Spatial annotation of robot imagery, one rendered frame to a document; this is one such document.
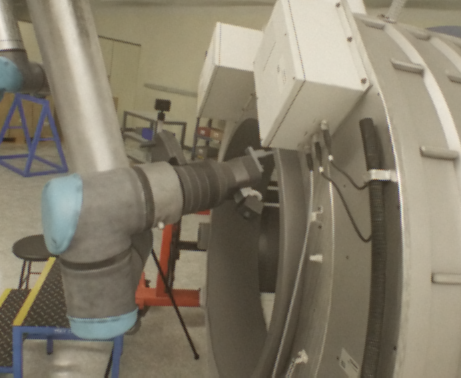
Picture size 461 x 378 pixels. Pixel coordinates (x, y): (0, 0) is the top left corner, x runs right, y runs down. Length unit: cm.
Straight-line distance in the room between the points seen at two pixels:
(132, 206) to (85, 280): 11
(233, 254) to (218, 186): 103
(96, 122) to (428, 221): 49
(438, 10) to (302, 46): 576
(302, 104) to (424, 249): 29
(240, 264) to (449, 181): 107
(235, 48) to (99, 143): 75
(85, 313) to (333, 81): 49
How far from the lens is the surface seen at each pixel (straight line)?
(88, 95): 57
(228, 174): 55
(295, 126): 68
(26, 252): 262
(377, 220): 54
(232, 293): 151
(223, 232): 153
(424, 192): 56
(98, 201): 45
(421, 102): 68
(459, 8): 635
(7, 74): 111
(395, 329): 55
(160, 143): 55
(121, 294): 51
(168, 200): 48
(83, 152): 58
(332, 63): 66
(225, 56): 121
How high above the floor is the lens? 162
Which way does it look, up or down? 14 degrees down
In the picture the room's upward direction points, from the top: 9 degrees clockwise
